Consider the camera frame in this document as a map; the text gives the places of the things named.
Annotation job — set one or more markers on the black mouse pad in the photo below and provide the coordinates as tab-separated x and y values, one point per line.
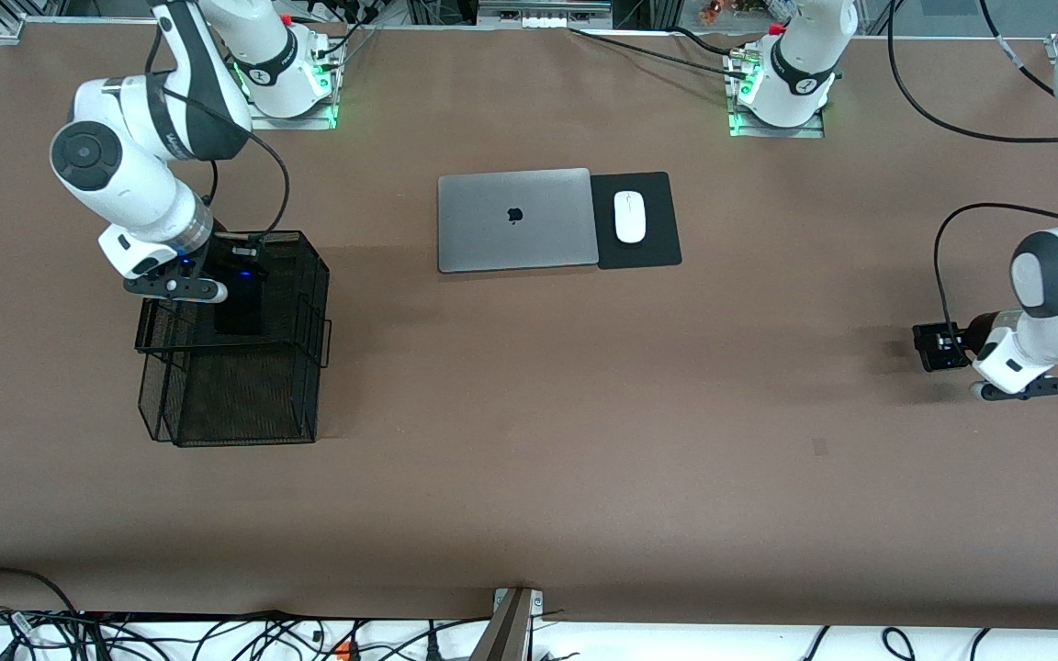
662	220

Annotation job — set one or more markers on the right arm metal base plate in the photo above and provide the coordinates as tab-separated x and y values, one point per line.
309	122

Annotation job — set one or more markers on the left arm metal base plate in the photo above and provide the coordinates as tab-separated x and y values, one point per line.
809	131

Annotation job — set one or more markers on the white computer mouse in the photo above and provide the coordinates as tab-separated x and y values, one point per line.
630	217

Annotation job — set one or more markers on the silver power strip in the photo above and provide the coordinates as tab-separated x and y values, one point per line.
543	18

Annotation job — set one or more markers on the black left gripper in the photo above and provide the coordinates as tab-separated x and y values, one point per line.
982	331

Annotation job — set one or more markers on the silver closed laptop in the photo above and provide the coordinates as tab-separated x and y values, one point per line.
492	220

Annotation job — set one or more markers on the grey metal camera mount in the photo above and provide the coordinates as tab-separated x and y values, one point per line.
509	629

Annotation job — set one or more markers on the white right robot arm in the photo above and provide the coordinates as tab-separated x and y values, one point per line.
125	184

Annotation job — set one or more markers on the aluminium frame corner bracket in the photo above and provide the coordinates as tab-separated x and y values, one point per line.
10	28

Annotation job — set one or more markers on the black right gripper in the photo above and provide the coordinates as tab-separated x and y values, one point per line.
219	260

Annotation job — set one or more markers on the black flip phone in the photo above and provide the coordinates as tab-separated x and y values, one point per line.
926	360

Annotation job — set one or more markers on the black mesh two-tier tray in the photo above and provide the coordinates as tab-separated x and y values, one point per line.
244	395

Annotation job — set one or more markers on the colourful small toys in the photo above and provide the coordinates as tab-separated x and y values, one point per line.
713	9

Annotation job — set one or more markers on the long black smartphone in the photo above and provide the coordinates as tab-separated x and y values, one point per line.
240	312

